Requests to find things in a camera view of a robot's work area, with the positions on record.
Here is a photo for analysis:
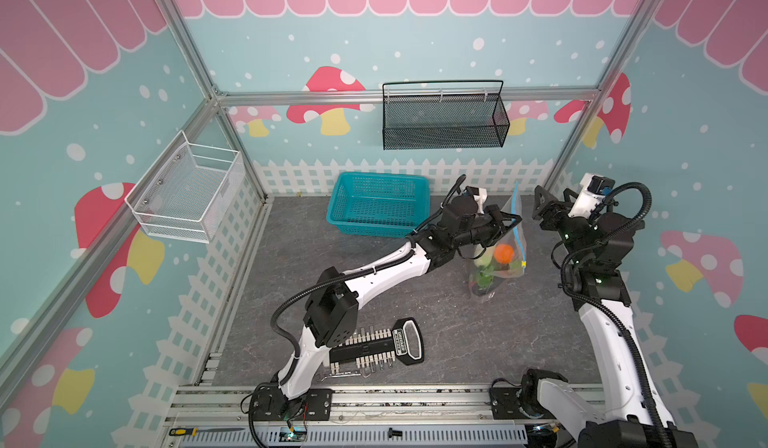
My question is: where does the yellow handled screwdriver left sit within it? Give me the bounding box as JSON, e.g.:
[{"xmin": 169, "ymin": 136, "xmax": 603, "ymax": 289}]
[{"xmin": 168, "ymin": 427, "xmax": 241, "ymax": 437}]

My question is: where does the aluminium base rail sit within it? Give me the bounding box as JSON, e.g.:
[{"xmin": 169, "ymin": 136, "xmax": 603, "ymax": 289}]
[{"xmin": 161, "ymin": 383, "xmax": 661, "ymax": 448}]

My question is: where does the teal plastic basket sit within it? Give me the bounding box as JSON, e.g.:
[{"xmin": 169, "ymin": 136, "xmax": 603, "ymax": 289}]
[{"xmin": 326, "ymin": 172, "xmax": 430, "ymax": 238}]

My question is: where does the white green toy cabbage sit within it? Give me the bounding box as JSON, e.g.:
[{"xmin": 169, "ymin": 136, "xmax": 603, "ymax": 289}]
[{"xmin": 474, "ymin": 247, "xmax": 494, "ymax": 269}]

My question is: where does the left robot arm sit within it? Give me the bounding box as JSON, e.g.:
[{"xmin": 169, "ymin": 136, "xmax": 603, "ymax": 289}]
[{"xmin": 243, "ymin": 198, "xmax": 522, "ymax": 422}]

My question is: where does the white wire wall basket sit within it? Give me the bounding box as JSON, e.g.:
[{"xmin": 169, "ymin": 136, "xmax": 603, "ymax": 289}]
[{"xmin": 125, "ymin": 132, "xmax": 246, "ymax": 244}]

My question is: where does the orange toy tomato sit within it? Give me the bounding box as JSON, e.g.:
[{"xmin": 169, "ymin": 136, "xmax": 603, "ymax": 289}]
[{"xmin": 493, "ymin": 244, "xmax": 515, "ymax": 265}]

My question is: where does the black screwdriver bit set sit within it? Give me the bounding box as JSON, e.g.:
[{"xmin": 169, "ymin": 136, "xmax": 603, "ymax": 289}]
[{"xmin": 327, "ymin": 318, "xmax": 425, "ymax": 377}]

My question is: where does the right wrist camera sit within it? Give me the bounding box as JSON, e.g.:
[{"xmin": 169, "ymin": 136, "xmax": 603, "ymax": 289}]
[{"xmin": 568, "ymin": 173, "xmax": 615, "ymax": 219}]

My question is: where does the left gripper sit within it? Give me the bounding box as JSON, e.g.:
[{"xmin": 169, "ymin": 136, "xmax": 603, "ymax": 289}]
[{"xmin": 454, "ymin": 204, "xmax": 525, "ymax": 248}]

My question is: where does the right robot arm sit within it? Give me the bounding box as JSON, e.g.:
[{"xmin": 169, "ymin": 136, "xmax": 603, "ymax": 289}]
[{"xmin": 514, "ymin": 175, "xmax": 697, "ymax": 447}]

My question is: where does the black wire wall basket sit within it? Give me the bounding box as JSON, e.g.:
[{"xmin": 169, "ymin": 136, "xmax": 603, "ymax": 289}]
[{"xmin": 381, "ymin": 80, "xmax": 511, "ymax": 151}]

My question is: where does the clear zip top bag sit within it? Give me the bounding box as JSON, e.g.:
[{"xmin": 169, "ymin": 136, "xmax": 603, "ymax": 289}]
[{"xmin": 467, "ymin": 182, "xmax": 528, "ymax": 299}]

